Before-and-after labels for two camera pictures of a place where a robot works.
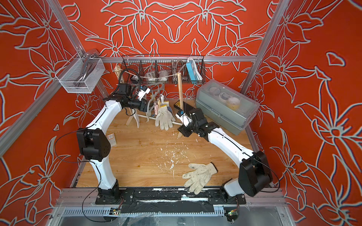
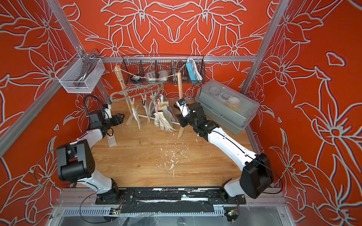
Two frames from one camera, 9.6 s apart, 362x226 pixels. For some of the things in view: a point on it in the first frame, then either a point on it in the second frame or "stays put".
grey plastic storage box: [233, 109] stays put
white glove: [165, 118] stays put
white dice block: [151, 74] stays put
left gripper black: [142, 105] → [116, 119]
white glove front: [199, 178] → [160, 120]
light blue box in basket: [194, 74] stays put
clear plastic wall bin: [80, 75] stays put
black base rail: [170, 200] stays put
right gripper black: [183, 130] → [181, 120]
